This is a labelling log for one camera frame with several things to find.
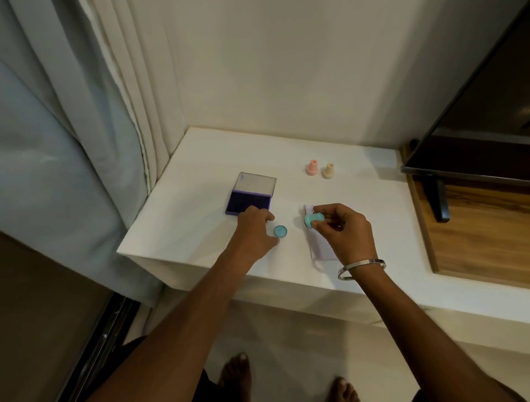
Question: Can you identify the person's left hand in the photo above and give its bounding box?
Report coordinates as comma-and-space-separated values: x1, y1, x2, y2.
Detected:
225, 205, 281, 266

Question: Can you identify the person's right hand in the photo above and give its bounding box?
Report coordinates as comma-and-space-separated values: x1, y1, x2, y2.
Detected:
311, 202, 379, 270

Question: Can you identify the person's right forearm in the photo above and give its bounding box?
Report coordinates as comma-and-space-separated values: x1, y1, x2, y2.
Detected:
347, 265, 523, 402

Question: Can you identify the person's left forearm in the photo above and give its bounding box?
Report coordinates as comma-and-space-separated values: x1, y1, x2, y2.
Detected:
85, 248, 259, 402

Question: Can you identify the white paper card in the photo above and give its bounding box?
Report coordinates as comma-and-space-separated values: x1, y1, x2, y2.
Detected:
303, 202, 339, 262

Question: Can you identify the purple ink pad clear lid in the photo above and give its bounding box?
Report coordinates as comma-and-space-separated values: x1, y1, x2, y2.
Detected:
225, 171, 277, 217

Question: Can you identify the silver metal bangle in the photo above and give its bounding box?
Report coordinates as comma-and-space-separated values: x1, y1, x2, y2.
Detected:
337, 258, 387, 281

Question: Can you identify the black television stand foot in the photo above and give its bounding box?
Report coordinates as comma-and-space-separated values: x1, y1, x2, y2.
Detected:
422, 174, 451, 224

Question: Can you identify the person's left foot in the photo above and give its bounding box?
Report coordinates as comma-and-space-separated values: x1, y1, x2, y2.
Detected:
218, 352, 252, 391

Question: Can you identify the person's foot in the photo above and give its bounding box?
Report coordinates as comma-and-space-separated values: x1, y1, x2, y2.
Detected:
330, 376, 362, 402
218, 352, 252, 391

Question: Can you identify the brown wooden panel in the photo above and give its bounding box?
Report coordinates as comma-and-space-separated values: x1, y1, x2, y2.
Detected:
399, 142, 530, 289

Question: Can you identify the person's right foot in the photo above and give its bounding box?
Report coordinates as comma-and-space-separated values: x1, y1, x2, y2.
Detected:
330, 376, 362, 402

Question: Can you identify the black sliding door track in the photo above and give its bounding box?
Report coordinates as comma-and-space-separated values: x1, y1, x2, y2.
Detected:
66, 290, 142, 402

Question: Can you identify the black flat television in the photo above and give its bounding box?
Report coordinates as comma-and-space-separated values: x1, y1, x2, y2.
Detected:
400, 0, 530, 186

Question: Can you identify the white curtain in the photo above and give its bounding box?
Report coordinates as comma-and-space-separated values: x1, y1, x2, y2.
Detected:
79, 0, 185, 196

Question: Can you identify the grey-blue curtain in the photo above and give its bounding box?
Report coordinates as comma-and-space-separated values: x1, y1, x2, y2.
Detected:
0, 0, 163, 308

